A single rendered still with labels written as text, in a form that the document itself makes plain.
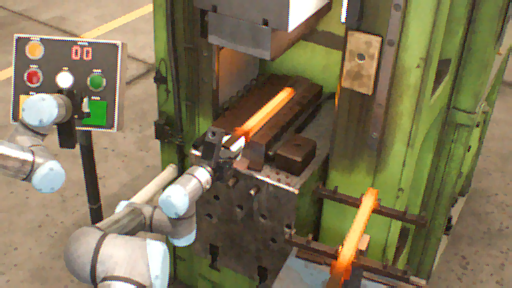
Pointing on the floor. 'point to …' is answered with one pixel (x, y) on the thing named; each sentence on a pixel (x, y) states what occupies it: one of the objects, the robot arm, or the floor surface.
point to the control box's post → (90, 174)
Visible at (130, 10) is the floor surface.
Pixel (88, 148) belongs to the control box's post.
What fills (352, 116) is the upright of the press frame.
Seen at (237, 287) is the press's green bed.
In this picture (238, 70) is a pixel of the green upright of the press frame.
